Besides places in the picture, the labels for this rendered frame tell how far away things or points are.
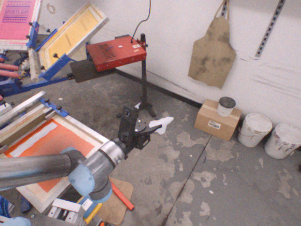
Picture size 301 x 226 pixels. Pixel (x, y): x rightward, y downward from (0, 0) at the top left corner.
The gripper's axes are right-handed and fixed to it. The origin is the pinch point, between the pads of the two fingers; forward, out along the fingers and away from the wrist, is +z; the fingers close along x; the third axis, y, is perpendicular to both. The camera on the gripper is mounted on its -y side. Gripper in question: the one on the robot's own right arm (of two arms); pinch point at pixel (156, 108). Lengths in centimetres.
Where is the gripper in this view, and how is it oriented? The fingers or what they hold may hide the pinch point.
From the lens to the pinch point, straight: 67.9
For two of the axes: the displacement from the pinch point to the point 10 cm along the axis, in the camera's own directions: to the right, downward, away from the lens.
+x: 7.7, 3.6, -5.3
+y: 1.0, 7.5, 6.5
